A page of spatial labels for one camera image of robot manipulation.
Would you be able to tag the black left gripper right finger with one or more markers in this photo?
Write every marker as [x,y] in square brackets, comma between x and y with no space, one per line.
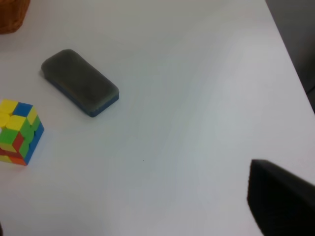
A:
[281,203]

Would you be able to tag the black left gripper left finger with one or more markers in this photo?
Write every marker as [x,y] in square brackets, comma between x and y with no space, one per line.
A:
[1,230]

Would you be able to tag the brown wicker basket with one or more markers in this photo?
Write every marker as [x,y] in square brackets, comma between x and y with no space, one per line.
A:
[12,14]

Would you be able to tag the colourful puzzle cube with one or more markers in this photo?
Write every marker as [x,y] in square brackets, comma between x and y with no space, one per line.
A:
[20,131]

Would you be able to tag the grey blue whiteboard eraser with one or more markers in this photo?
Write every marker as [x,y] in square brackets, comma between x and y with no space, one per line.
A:
[80,82]

